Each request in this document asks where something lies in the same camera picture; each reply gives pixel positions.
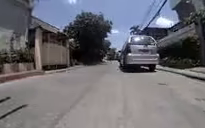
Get overhead wires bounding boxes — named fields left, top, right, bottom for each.
left=139, top=0, right=169, bottom=32

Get beige gated building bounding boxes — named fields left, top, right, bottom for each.
left=28, top=16, right=71, bottom=71

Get silver van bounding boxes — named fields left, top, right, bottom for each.
left=118, top=34, right=160, bottom=73

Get grey concrete road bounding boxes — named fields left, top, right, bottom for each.
left=0, top=60, right=205, bottom=128

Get raised pavement strip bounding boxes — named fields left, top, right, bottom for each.
left=0, top=64, right=85, bottom=86
left=155, top=64, right=205, bottom=84

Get building with green hedge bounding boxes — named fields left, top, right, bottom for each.
left=156, top=0, right=205, bottom=70

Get large dark green tree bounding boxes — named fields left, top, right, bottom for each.
left=63, top=11, right=114, bottom=66

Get palm tree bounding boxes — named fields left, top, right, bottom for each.
left=129, top=25, right=142, bottom=36

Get grey building with planter wall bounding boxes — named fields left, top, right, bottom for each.
left=0, top=0, right=36, bottom=76

